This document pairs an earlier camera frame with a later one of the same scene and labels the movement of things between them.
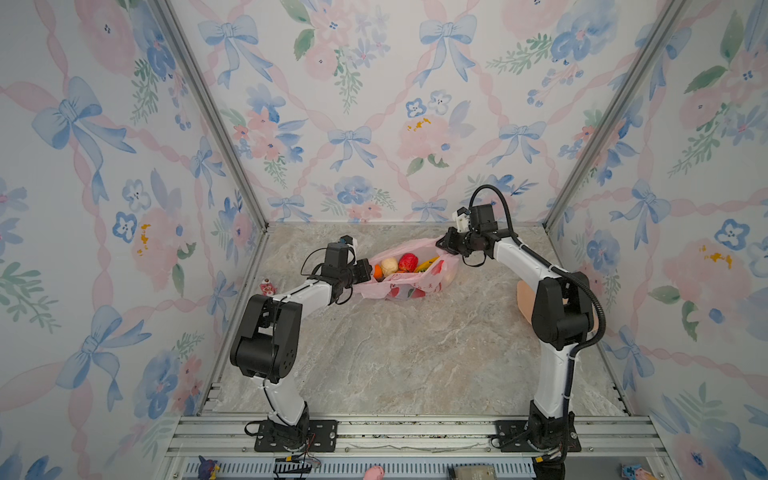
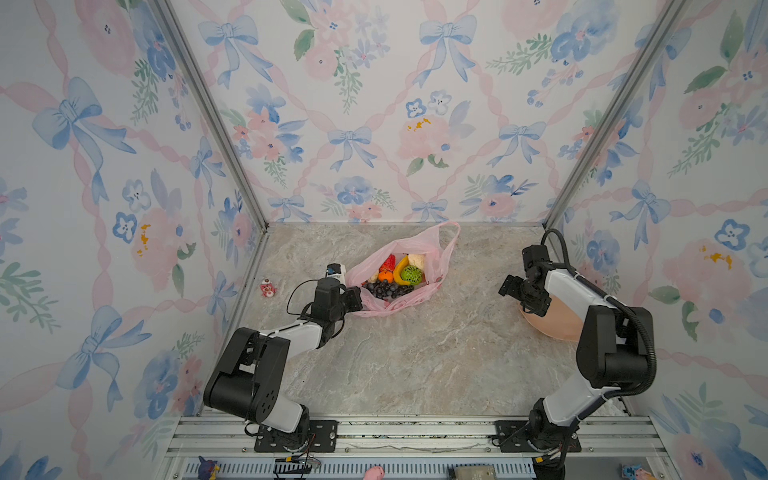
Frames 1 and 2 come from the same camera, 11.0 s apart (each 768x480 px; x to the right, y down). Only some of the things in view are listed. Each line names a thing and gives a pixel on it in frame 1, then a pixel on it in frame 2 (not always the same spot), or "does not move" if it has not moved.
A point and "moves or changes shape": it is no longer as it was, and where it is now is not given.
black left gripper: (364, 272) -> (352, 293)
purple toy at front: (206, 468) does not move
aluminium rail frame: (413, 447) does not move
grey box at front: (474, 472) does not move
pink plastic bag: (420, 283) moves or changes shape
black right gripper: (449, 238) -> (509, 287)
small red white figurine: (267, 289) does not move
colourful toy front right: (635, 472) does not move
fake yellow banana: (423, 266) -> (399, 268)
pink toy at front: (374, 473) does not move
